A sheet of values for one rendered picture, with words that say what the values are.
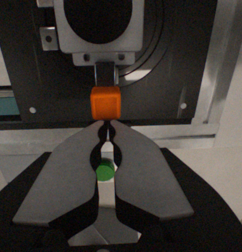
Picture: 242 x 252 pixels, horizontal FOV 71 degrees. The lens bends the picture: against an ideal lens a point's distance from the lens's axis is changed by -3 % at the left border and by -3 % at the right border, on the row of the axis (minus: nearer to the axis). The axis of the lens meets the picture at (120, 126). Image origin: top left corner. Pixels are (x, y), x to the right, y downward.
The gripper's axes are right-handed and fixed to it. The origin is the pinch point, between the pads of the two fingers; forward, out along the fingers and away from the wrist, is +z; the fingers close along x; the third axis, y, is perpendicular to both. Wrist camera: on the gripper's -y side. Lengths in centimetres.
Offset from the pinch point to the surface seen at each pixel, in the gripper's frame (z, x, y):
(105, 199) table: 21.4, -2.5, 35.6
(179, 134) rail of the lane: 11.2, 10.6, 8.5
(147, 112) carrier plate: 10.2, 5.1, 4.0
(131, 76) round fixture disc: 8.2, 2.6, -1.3
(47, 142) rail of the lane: 11.7, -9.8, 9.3
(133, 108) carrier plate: 10.2, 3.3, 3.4
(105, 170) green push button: 10.0, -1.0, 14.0
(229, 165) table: 21.4, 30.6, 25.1
